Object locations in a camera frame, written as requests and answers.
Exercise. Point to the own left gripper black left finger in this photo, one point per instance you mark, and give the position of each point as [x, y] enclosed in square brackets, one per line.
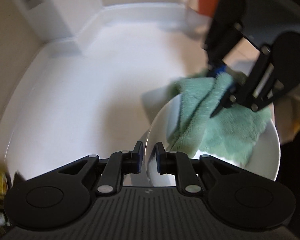
[118, 165]

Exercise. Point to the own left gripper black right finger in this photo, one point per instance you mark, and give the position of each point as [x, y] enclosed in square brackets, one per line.
[179, 165]

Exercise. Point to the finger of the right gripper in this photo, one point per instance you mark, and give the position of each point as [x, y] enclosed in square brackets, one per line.
[261, 88]
[220, 40]

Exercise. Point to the green microfibre cloth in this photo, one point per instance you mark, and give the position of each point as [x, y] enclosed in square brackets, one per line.
[231, 134]

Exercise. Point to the white ceramic bowl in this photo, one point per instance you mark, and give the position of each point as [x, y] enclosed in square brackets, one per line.
[163, 111]

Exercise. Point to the black glass stove top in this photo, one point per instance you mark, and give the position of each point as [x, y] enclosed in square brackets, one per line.
[17, 179]

